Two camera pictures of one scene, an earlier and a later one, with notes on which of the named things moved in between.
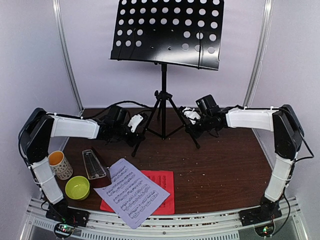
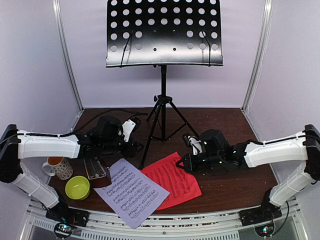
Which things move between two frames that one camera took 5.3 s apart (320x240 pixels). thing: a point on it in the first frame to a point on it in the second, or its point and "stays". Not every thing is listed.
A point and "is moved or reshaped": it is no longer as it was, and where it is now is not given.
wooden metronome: x=97 y=171 stays
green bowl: x=77 y=187 stays
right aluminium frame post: x=259 y=52 stays
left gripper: x=137 y=135 to x=131 y=150
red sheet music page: x=165 y=179 is moved or reshaped
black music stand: x=185 y=33 is moved or reshaped
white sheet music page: x=133 y=195 stays
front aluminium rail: x=291 y=224 stays
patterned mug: x=59 y=165 stays
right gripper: x=192 y=129 to x=191 y=166
